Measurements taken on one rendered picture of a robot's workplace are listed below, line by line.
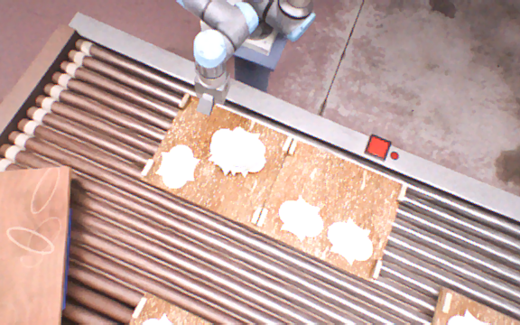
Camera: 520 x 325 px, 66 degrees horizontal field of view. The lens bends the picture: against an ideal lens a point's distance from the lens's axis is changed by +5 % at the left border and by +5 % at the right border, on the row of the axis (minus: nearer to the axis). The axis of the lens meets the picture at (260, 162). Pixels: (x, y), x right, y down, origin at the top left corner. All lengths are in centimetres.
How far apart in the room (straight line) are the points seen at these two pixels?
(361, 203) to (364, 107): 128
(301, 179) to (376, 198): 26
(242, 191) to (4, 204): 68
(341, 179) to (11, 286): 101
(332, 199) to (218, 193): 38
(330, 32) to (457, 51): 83
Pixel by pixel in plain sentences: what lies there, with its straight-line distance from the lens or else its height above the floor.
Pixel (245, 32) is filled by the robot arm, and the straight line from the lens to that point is 100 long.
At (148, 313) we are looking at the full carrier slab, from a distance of 128.
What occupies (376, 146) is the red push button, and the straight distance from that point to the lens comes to 142.
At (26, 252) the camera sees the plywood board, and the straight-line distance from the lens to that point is 129.
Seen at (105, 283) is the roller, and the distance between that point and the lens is 133.
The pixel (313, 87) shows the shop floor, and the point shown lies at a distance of 253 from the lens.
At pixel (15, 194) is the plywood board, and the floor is 104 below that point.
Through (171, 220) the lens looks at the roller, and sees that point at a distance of 130.
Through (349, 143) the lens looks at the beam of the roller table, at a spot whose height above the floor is 91.
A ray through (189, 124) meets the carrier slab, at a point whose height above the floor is 94.
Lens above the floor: 219
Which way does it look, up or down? 73 degrees down
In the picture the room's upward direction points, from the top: 10 degrees clockwise
